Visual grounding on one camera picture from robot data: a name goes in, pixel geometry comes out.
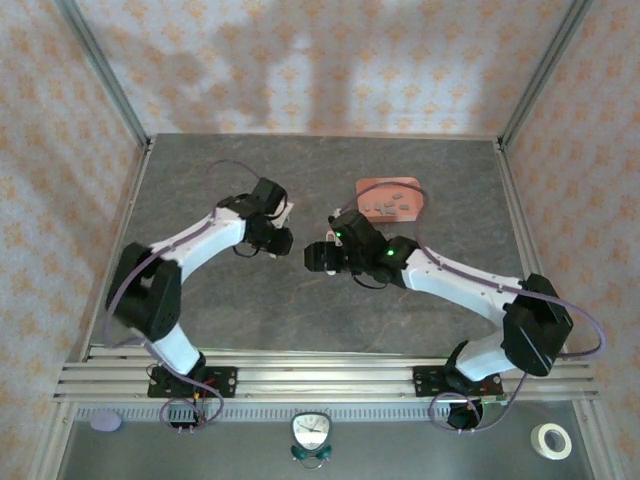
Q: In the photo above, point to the salmon pink plastic tray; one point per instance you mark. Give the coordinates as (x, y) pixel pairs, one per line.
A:
(390, 186)

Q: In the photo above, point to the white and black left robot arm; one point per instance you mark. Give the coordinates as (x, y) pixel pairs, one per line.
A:
(210, 245)

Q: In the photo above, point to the small green-based timer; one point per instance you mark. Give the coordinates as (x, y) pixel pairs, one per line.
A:
(311, 432)

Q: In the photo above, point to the green circuit board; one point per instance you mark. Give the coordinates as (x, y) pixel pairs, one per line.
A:
(495, 401)

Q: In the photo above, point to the white masking tape roll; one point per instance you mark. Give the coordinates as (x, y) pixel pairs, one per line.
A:
(536, 440)

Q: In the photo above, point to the lavender round object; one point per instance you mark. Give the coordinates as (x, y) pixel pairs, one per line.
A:
(105, 421)

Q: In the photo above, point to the aluminium table edge rail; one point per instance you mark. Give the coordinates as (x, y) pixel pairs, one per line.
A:
(325, 135)
(517, 200)
(131, 200)

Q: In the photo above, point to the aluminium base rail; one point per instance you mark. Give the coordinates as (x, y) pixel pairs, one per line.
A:
(325, 377)

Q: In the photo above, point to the aluminium frame post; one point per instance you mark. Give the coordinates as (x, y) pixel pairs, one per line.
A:
(544, 70)
(105, 70)

